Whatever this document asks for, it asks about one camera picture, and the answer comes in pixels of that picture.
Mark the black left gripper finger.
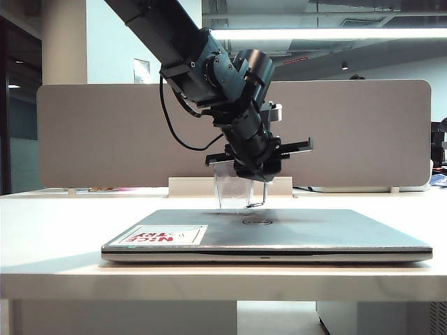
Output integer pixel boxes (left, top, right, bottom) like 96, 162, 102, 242
260, 160, 282, 184
234, 161, 261, 181

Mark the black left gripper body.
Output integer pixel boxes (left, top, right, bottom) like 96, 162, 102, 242
205, 110, 314, 172

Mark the clear glass handled cup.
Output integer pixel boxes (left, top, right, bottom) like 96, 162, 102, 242
212, 166, 270, 211

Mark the silver Dell laptop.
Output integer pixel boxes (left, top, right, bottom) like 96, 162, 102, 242
101, 209, 434, 263

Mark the long ceiling light strip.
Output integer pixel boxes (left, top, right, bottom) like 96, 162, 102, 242
208, 27, 447, 40

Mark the beige fabric desk divider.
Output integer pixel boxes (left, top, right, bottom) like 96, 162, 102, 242
36, 79, 432, 189

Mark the orange pink flat item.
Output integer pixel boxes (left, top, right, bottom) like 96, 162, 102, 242
75, 186, 140, 193

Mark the black office equipment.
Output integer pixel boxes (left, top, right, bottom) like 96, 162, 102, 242
431, 118, 447, 169

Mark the white desk leg panel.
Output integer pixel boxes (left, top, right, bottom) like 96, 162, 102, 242
10, 299, 238, 335

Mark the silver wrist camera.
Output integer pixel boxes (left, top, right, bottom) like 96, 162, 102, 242
268, 102, 285, 124

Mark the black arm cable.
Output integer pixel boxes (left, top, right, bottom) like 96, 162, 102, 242
159, 73, 225, 151
179, 92, 205, 119

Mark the grey wall poster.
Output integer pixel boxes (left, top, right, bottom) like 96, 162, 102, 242
133, 58, 151, 84

